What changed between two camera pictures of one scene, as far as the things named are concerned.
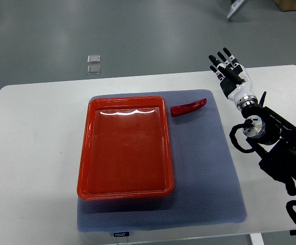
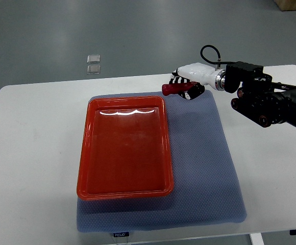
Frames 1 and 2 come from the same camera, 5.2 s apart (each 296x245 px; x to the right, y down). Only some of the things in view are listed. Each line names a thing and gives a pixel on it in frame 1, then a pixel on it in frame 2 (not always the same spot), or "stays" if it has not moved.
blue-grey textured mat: (206, 190) stays
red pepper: (181, 109) to (169, 89)
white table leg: (256, 239) stays
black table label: (121, 234) stays
